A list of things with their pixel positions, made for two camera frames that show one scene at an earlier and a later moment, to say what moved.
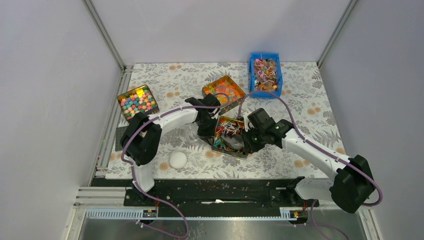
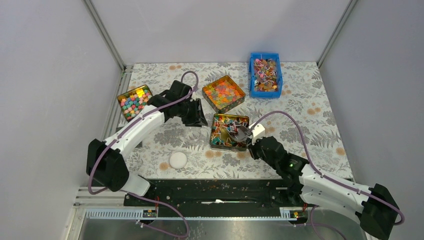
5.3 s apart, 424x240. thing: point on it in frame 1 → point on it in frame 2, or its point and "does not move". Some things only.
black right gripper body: [254, 139] → [256, 152]
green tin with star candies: [139, 100] does not move
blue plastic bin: [265, 74] does not move
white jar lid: [178, 160] does not move
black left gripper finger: [212, 127] → [200, 119]
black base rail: [185, 193] does not move
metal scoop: [235, 142] → [240, 133]
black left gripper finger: [203, 129] → [192, 116]
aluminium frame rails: [97, 196] does not move
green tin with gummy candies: [227, 92] does not move
